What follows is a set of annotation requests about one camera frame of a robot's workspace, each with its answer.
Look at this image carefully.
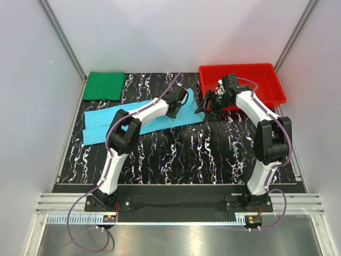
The red plastic tray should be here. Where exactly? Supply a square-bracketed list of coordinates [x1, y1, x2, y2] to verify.
[199, 63, 287, 108]

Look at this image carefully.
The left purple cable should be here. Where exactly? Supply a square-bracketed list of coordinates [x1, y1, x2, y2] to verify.
[66, 71, 185, 253]

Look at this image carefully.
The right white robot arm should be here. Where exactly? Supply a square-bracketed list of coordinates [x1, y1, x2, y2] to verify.
[196, 86, 292, 212]

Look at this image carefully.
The left aluminium corner post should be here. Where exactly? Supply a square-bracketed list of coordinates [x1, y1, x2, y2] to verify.
[38, 0, 87, 82]

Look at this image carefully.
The folded green t shirt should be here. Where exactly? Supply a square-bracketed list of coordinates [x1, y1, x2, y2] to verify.
[83, 71, 126, 101]

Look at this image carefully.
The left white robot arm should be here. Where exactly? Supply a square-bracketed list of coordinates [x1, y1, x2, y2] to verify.
[92, 85, 189, 211]

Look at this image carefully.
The aluminium corner post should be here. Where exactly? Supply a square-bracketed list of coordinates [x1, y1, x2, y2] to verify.
[274, 0, 319, 73]
[38, 0, 87, 82]

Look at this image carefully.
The light blue t shirt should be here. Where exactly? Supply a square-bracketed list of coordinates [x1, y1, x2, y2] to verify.
[83, 89, 205, 146]

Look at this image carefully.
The aluminium front rail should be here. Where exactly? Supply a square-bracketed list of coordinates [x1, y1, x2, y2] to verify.
[35, 193, 324, 226]

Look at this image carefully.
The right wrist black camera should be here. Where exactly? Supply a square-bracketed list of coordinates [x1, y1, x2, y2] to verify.
[221, 74, 240, 92]

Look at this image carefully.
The right aluminium corner post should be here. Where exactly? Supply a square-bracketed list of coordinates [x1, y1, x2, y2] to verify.
[274, 0, 319, 73]

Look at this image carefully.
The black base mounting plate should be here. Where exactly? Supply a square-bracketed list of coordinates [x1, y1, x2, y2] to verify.
[85, 185, 273, 213]

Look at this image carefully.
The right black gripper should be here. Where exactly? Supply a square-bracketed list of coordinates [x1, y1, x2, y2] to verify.
[194, 90, 232, 122]

